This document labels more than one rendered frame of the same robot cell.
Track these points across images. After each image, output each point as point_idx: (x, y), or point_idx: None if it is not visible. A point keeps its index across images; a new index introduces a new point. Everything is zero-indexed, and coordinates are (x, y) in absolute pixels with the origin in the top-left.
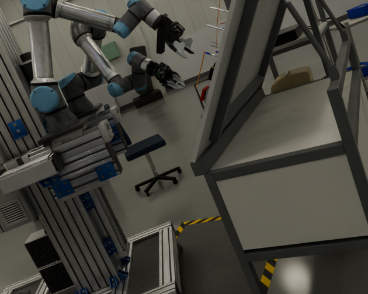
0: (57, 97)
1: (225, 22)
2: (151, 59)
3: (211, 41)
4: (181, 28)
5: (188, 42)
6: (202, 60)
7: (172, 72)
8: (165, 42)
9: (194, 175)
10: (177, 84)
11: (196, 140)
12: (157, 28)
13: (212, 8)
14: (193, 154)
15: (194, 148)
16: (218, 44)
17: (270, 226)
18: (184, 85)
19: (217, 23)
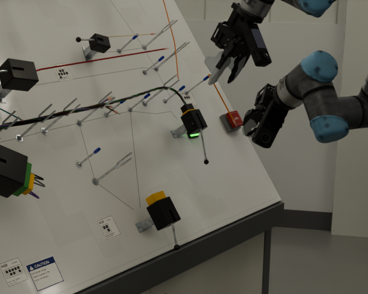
0: None
1: (150, 51)
2: (283, 77)
3: (175, 74)
4: (216, 35)
5: (211, 64)
6: (215, 86)
7: (253, 110)
8: (249, 49)
9: (283, 220)
10: (254, 128)
11: (265, 170)
12: (254, 22)
13: (174, 22)
14: (276, 190)
15: (271, 181)
16: (167, 81)
17: None
18: (242, 133)
19: (174, 44)
